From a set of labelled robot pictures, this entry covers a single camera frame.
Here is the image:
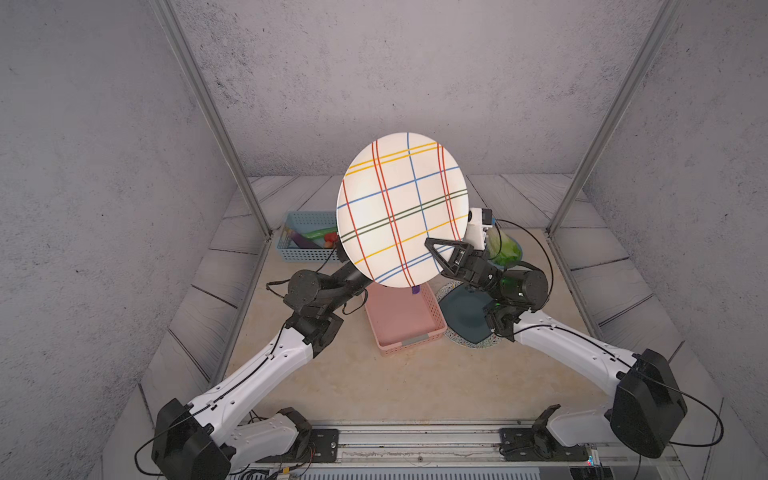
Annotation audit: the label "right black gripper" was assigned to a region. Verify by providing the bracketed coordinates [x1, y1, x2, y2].
[431, 244, 510, 307]

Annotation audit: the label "dark teal square plate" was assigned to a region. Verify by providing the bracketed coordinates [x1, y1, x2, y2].
[437, 283, 502, 346]

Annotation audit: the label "colourful squiggle round plate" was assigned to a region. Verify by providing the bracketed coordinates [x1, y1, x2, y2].
[435, 280, 504, 350]

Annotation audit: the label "plaid striped white plate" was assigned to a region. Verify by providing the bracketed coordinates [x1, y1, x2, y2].
[335, 132, 470, 288]

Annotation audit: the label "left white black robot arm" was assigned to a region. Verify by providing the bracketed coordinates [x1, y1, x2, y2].
[143, 261, 372, 479]

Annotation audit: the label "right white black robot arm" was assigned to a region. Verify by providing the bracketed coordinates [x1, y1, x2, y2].
[425, 238, 693, 458]

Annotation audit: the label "green lettuce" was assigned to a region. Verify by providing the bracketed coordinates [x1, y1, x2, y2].
[485, 227, 522, 268]

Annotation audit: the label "pink plastic basket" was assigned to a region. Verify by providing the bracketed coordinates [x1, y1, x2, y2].
[364, 283, 447, 355]

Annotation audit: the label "red strawberries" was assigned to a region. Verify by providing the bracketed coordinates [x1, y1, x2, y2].
[324, 232, 339, 248]

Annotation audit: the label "green cucumber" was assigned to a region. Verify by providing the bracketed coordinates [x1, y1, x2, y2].
[302, 227, 337, 241]

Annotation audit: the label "purple eggplant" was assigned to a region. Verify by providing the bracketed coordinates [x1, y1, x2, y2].
[289, 231, 321, 250]

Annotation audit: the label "light blue plastic basket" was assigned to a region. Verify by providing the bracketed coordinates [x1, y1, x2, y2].
[276, 211, 339, 263]

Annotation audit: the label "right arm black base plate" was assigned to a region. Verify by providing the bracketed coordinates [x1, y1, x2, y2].
[499, 427, 590, 462]

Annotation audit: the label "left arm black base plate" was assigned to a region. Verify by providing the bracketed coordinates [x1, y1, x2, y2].
[257, 428, 340, 465]

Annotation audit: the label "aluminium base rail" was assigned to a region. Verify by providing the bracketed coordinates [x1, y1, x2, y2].
[155, 419, 661, 480]

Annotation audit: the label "right metal frame post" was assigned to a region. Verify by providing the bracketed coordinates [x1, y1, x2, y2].
[546, 0, 683, 238]

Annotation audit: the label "metal frame post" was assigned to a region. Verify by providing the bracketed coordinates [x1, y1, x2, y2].
[150, 0, 272, 238]
[546, 0, 683, 238]

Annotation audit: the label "left metal frame post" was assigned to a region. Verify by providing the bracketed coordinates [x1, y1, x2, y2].
[150, 0, 272, 238]

